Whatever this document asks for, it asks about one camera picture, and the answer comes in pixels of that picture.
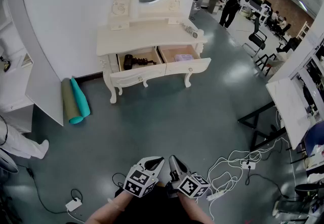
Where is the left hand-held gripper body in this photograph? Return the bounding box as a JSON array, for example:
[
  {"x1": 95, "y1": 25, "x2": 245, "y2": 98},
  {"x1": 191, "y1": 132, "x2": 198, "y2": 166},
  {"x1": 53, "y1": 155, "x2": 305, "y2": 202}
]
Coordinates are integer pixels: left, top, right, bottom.
[{"x1": 123, "y1": 161, "x2": 159, "y2": 198}]

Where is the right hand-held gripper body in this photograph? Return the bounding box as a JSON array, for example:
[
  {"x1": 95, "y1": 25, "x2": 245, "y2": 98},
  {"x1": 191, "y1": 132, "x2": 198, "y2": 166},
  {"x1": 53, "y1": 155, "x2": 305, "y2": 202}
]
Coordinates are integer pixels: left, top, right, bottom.
[{"x1": 166, "y1": 172, "x2": 211, "y2": 200}]

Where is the wooden drawer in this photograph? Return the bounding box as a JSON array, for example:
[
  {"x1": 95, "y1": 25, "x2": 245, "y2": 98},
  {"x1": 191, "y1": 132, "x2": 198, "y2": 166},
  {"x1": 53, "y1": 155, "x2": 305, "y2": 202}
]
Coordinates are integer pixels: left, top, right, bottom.
[
  {"x1": 110, "y1": 46, "x2": 167, "y2": 87},
  {"x1": 156, "y1": 43, "x2": 212, "y2": 76}
]

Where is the white dressing table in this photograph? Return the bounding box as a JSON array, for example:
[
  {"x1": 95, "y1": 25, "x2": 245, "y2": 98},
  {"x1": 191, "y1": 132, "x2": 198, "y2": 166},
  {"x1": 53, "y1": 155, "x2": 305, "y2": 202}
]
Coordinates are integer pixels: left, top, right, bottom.
[{"x1": 96, "y1": 0, "x2": 212, "y2": 104}]

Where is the person's left forearm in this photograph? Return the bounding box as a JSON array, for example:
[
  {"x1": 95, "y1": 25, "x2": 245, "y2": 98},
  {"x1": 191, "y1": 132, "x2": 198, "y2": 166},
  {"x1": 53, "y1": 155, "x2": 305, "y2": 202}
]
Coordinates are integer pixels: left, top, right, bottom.
[{"x1": 85, "y1": 190, "x2": 135, "y2": 224}]

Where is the person's right forearm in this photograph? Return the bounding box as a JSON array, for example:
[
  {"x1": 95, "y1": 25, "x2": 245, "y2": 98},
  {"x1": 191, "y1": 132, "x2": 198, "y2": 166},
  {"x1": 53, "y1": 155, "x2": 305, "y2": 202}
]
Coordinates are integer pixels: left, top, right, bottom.
[{"x1": 177, "y1": 191, "x2": 216, "y2": 224}]

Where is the long white power strip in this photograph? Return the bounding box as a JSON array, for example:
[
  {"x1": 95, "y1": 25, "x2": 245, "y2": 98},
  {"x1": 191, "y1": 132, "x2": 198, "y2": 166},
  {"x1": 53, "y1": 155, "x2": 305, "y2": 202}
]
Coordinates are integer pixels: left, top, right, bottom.
[{"x1": 206, "y1": 190, "x2": 225, "y2": 201}]

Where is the person's dark clothing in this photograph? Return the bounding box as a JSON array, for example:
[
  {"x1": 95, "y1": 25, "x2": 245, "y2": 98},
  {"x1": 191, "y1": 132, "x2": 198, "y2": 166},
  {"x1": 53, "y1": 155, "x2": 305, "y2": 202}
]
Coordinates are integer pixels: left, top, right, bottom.
[{"x1": 115, "y1": 181, "x2": 198, "y2": 224}]

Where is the teal rolled mat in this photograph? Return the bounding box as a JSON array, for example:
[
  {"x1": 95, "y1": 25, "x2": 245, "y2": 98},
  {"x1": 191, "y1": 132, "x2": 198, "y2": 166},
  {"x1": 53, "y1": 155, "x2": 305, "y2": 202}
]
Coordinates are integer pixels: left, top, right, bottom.
[{"x1": 70, "y1": 77, "x2": 91, "y2": 119}]

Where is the olive rolled mat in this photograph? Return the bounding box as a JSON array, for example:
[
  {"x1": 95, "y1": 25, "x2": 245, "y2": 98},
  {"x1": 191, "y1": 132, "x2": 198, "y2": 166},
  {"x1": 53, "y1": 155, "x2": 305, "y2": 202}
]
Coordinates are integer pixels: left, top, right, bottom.
[{"x1": 61, "y1": 78, "x2": 84, "y2": 125}]

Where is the black hair dryer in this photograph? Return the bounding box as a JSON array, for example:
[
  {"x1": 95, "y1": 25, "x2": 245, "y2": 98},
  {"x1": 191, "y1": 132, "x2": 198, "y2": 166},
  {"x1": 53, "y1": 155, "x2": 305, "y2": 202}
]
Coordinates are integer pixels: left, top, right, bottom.
[{"x1": 123, "y1": 54, "x2": 157, "y2": 71}]

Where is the purple wipes pack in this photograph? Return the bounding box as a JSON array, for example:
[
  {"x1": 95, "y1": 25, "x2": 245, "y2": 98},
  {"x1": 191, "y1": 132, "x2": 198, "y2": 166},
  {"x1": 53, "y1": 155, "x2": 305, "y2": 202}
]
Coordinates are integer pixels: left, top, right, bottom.
[{"x1": 174, "y1": 53, "x2": 194, "y2": 62}]

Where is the white cloth bundle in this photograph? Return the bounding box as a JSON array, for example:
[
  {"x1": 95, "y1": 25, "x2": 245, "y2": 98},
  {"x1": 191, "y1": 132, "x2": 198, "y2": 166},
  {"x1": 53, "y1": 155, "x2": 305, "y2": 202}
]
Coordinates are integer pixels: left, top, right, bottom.
[{"x1": 0, "y1": 116, "x2": 50, "y2": 160}]

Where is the black office chair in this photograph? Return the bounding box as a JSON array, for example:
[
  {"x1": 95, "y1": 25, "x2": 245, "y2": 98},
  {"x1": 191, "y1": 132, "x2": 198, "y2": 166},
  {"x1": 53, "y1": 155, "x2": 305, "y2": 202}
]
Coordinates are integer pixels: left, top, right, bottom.
[{"x1": 242, "y1": 17, "x2": 268, "y2": 58}]

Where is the white vase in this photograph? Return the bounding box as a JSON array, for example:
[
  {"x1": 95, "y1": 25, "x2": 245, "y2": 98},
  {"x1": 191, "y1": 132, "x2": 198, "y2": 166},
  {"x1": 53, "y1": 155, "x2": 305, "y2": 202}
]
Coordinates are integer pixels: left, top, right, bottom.
[{"x1": 129, "y1": 0, "x2": 140, "y2": 19}]

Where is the white shelf unit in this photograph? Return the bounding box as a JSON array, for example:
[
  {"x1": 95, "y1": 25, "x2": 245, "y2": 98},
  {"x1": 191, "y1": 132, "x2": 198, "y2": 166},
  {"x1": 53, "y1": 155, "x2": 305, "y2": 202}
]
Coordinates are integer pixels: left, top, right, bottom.
[{"x1": 0, "y1": 0, "x2": 35, "y2": 134}]

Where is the black and gold ornament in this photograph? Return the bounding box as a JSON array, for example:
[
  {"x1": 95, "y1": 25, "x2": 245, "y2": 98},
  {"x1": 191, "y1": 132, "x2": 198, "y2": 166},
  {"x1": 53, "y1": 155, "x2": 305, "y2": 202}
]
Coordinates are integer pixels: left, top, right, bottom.
[{"x1": 0, "y1": 56, "x2": 11, "y2": 72}]

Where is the row of office desks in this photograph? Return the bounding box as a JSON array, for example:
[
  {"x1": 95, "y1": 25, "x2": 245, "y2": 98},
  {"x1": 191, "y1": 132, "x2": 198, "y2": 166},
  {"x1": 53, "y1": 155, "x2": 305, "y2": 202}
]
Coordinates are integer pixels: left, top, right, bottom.
[{"x1": 242, "y1": 0, "x2": 292, "y2": 39}]

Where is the translucent bracelet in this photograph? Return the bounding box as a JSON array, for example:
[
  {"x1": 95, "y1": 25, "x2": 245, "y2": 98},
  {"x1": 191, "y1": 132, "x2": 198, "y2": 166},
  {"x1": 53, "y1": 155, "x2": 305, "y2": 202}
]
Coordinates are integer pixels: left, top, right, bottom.
[{"x1": 107, "y1": 197, "x2": 125, "y2": 211}]

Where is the tangle of white cables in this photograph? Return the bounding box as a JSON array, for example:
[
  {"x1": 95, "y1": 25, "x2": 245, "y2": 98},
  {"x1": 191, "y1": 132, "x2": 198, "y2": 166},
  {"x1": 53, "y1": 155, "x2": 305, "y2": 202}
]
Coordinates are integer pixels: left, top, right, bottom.
[{"x1": 206, "y1": 137, "x2": 293, "y2": 221}]

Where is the black floor cable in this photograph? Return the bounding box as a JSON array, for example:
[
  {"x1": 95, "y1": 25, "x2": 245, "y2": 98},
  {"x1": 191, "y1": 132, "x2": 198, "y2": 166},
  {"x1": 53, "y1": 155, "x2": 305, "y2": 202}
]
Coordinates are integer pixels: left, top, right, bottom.
[{"x1": 17, "y1": 164, "x2": 84, "y2": 215}]

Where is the white table with black frame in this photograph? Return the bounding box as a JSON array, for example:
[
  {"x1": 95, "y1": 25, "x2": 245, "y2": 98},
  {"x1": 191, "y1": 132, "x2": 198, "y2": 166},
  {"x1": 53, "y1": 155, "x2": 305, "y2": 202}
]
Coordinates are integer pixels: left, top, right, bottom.
[{"x1": 237, "y1": 77, "x2": 312, "y2": 152}]

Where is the black frame chair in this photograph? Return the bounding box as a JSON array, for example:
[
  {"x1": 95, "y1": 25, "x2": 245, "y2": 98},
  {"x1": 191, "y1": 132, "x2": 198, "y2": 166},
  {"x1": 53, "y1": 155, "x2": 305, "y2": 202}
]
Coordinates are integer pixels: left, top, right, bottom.
[{"x1": 255, "y1": 53, "x2": 278, "y2": 77}]

